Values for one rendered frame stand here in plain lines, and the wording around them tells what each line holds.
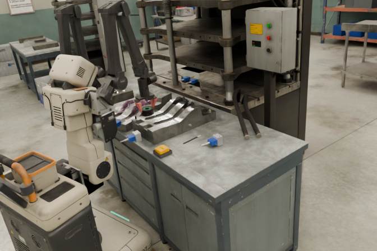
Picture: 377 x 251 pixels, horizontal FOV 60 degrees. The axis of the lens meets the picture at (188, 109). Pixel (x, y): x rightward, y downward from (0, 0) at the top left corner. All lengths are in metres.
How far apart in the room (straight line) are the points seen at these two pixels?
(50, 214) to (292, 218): 1.36
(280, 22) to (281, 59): 0.24
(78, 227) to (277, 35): 1.59
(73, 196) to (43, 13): 7.72
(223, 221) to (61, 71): 1.10
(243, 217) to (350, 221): 1.12
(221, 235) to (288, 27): 1.32
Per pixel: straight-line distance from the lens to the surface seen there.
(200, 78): 2.75
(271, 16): 2.19
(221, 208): 1.59
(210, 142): 1.85
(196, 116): 2.09
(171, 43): 2.94
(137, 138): 2.02
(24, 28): 9.08
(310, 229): 2.57
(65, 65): 1.80
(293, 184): 2.01
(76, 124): 1.82
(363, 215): 2.78
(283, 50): 2.21
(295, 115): 3.08
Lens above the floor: 1.71
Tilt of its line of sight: 22 degrees down
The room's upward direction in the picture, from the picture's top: 6 degrees counter-clockwise
